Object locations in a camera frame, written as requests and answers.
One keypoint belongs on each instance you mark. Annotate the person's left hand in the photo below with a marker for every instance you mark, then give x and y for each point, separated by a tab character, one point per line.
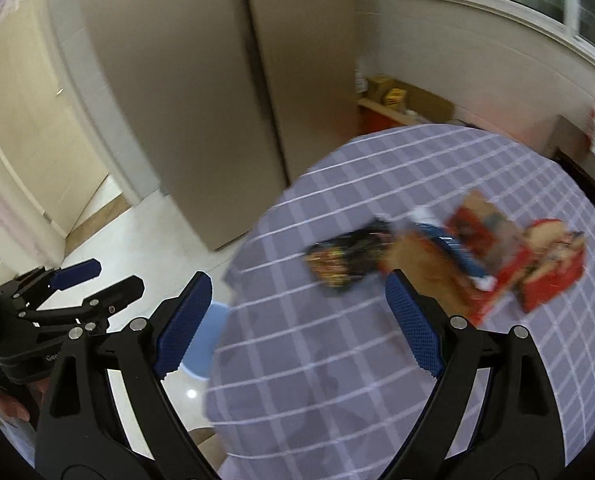
12	405

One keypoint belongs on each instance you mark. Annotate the red printed carton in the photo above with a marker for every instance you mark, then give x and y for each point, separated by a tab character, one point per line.
552	265

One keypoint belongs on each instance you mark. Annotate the black colourful snack packet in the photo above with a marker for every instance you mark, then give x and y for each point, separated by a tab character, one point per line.
342	255

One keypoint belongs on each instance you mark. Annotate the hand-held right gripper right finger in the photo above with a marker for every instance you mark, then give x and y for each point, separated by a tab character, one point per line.
412	325

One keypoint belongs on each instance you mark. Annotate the open cardboard box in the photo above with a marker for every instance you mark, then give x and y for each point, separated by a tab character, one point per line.
427	265

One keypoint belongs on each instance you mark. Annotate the small brown cardboard box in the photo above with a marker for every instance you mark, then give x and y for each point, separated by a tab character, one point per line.
380	87

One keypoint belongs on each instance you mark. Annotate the wooden stool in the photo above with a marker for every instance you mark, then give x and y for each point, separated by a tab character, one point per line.
205	447

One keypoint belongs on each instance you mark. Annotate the cream door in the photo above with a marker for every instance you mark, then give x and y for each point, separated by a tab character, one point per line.
37	135

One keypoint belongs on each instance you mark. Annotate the dark wooden furniture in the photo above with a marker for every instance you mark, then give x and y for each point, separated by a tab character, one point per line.
577	160

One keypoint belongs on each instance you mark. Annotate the purple checked tablecloth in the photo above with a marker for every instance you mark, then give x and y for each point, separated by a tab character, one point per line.
327	360

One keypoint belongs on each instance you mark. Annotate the white door frame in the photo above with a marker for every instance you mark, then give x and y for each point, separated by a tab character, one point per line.
102	110

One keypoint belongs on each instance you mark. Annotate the beige refrigerator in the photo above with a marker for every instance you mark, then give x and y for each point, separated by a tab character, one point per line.
177	110

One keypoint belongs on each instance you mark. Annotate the person's grey clothing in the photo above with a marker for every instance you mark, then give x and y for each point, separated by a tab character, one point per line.
17	440

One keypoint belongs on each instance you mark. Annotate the blue and white packet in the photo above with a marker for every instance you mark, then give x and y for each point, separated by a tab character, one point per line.
452	247

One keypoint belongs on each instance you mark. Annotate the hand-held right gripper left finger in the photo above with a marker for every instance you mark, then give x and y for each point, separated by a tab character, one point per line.
182	325

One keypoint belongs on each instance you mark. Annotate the flat brown cardboard box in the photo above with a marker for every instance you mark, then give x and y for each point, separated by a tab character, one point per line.
430	102

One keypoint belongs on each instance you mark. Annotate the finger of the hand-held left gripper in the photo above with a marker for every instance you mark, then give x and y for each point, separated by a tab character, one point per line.
120	292
77	270

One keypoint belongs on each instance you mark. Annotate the yellow small box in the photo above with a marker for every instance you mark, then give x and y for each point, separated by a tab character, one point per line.
396	97

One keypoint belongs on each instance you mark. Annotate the blue plastic bucket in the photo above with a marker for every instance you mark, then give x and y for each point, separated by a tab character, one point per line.
205	350

